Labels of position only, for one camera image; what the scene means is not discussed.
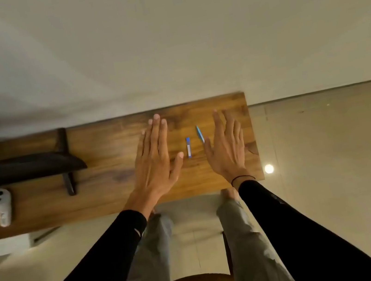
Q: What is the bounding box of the person's left hand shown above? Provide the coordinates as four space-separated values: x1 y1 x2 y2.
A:
117 110 192 213

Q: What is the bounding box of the person's right hand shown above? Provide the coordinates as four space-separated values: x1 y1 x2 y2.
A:
199 106 253 187

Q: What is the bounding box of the blue mechanical pencil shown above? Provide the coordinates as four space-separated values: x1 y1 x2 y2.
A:
195 124 206 145

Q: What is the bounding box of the person's right forearm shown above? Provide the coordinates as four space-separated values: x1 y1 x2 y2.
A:
230 157 371 281

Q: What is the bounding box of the person's left forearm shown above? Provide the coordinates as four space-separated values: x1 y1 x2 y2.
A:
5 201 158 281

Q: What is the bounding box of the person's right foot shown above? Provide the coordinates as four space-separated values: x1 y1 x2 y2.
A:
219 186 242 204

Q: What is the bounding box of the person's right leg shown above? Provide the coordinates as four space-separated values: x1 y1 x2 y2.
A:
214 187 300 281

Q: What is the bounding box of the person's leg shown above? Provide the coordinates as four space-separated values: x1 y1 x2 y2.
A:
214 187 300 281
99 210 184 281

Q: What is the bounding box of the person's left leg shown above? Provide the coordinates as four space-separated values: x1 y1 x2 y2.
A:
99 210 184 281

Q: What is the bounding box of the black monitor stand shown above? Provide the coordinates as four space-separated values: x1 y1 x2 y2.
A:
0 125 92 208

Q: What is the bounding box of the black string bracelet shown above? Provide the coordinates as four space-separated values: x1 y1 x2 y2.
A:
230 174 257 188

